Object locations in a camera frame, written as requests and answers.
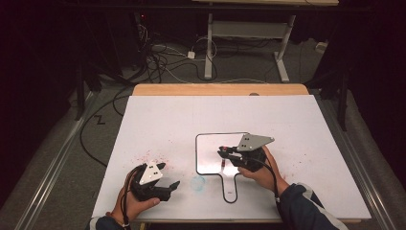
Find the white table mat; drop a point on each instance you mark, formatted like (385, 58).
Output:
(159, 127)

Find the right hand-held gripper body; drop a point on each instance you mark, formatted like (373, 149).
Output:
(252, 150)

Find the metal floor rail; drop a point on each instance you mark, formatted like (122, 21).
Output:
(357, 153)
(54, 166)

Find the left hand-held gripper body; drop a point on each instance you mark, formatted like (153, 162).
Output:
(150, 183)

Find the white power adapter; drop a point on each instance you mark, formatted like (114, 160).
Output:
(191, 55)

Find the small white box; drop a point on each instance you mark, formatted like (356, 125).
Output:
(321, 47)

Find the white desk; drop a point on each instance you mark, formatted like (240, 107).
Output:
(245, 29)

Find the wooden table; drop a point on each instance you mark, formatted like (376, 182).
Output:
(207, 89)

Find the person's left hand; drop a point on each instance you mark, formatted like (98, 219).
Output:
(134, 206)

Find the black stand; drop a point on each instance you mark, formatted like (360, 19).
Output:
(79, 96)
(343, 102)

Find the person's right hand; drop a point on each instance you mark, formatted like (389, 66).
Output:
(265, 177)

